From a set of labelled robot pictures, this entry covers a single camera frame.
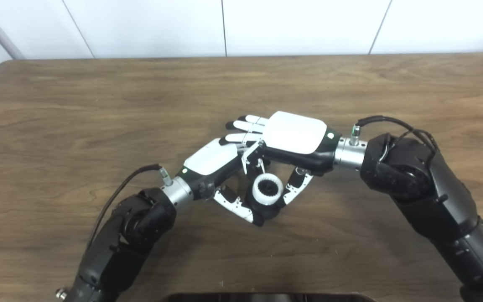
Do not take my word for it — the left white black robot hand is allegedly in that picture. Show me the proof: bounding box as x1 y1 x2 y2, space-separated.
177 138 265 227

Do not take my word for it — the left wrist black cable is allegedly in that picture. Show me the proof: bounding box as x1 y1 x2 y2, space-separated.
86 164 174 250

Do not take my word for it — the white plastic ring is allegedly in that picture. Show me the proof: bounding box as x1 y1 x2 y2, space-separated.
252 173 284 206

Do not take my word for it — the round black plastic part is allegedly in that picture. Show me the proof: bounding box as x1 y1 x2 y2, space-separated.
245 166 286 221

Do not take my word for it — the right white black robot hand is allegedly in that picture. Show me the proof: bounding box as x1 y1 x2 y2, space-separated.
221 111 342 206

